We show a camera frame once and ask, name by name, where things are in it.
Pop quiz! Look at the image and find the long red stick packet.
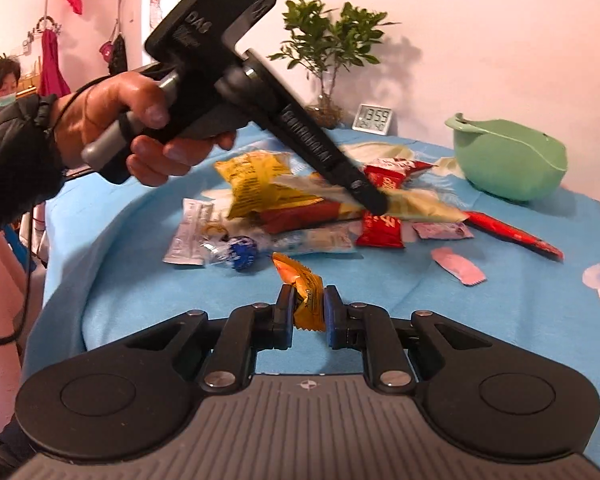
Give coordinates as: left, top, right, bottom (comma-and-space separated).
461, 209, 566, 263

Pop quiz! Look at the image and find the green bowl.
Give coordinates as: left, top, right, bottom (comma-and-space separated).
444, 112, 569, 206

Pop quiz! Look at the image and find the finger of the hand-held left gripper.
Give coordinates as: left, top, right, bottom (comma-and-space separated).
329, 166, 388, 214

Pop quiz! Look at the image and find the blue foil candy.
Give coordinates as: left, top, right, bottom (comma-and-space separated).
199, 234, 262, 273

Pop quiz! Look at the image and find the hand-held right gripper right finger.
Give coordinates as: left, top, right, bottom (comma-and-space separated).
324, 285, 494, 395

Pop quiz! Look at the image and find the dark hanging bag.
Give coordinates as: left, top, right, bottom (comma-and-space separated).
99, 32, 129, 77

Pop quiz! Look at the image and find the pale white snack packet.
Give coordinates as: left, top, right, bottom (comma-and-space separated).
277, 226, 357, 257

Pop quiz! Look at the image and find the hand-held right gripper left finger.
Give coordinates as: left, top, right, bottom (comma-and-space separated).
124, 284, 297, 393

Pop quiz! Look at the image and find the white digital clock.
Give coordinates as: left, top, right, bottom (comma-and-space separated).
352, 103, 396, 136

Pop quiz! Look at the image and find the orange snack packet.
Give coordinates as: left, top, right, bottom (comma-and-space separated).
271, 251, 327, 333

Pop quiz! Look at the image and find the small leafy green plant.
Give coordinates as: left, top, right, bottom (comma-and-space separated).
267, 0, 402, 111

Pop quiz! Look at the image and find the yellow printed snack packet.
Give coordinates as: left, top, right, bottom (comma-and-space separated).
215, 151, 326, 221

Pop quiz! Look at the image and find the blue printed tablecloth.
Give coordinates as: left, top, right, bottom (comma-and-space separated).
22, 122, 600, 378

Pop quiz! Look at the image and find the metal clothes rack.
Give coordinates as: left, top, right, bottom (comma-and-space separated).
44, 0, 124, 78

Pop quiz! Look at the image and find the round glass vase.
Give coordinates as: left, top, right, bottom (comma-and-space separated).
305, 91, 352, 131

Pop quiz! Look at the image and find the pink snack packet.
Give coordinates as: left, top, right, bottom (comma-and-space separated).
411, 220, 476, 242
430, 246, 488, 288

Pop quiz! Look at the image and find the person's left hand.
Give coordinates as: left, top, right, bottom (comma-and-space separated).
49, 70, 238, 189

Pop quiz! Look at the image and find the magenta garment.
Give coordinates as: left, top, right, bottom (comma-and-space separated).
38, 27, 74, 99

